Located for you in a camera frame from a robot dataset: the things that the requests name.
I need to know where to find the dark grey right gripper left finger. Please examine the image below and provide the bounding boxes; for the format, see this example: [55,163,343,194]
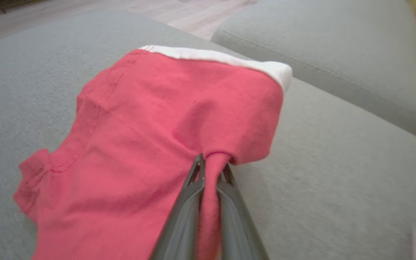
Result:
[149,153,206,260]

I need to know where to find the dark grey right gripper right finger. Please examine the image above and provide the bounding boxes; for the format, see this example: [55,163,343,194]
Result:
[215,162,270,260]

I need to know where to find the red white basketball shorts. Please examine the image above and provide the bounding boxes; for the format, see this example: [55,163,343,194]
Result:
[13,44,294,260]

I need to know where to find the large grey chaise seat cushion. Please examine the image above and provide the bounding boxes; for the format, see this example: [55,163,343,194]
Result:
[0,10,416,260]

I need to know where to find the grey sofa seat cushion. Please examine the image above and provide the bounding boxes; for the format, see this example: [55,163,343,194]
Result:
[211,0,416,141]

